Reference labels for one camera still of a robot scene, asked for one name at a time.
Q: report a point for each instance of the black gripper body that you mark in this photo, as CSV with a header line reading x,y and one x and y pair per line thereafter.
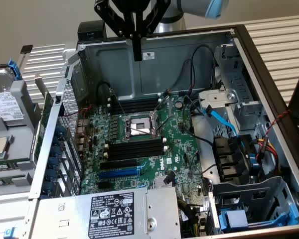
x,y
134,6

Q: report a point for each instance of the green RAM stick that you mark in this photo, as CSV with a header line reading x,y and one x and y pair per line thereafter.
x,y
0,166

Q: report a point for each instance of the black power adapter box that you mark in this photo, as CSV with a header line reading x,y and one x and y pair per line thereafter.
x,y
89,31

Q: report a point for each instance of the open PC case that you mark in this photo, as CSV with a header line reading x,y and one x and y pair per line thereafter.
x,y
174,64

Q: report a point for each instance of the thin metal locking lever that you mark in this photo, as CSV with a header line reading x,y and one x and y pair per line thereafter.
x,y
118,102
164,122

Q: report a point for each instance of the coin cell battery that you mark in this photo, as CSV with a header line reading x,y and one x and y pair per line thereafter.
x,y
179,104

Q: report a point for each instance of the small black clip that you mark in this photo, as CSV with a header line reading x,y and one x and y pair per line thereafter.
x,y
26,48

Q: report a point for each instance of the CPU socket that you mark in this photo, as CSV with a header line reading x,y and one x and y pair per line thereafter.
x,y
137,123

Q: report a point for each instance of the silver metal drive bay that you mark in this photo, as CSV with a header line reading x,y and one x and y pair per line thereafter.
x,y
229,95

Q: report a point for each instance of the green graphics card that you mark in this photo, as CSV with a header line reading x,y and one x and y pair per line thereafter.
x,y
46,109

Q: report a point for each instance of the green Dell motherboard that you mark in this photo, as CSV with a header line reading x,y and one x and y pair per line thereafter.
x,y
179,139

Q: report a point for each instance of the silver hard disk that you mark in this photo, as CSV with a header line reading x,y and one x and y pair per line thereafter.
x,y
0,79

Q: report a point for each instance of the hard disk with white label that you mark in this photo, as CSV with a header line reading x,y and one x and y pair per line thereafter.
x,y
5,107

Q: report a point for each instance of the long black expansion slot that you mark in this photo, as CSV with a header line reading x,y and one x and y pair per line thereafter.
x,y
118,164

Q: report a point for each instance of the grey parts rack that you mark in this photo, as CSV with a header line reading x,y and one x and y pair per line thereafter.
x,y
22,139

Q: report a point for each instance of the blue expansion slot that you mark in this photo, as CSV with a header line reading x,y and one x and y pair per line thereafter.
x,y
118,173

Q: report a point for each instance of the small silver heatsink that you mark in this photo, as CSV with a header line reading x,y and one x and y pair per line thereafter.
x,y
159,183

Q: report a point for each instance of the short black expansion slot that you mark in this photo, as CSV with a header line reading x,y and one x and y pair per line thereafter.
x,y
104,184

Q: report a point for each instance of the grey metal disk bay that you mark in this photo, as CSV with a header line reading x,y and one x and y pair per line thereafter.
x,y
241,191

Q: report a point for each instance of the silver power supply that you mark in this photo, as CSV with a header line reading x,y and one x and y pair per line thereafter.
x,y
64,211

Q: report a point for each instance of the blue hard disk bracket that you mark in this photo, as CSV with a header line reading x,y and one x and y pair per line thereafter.
x,y
15,71

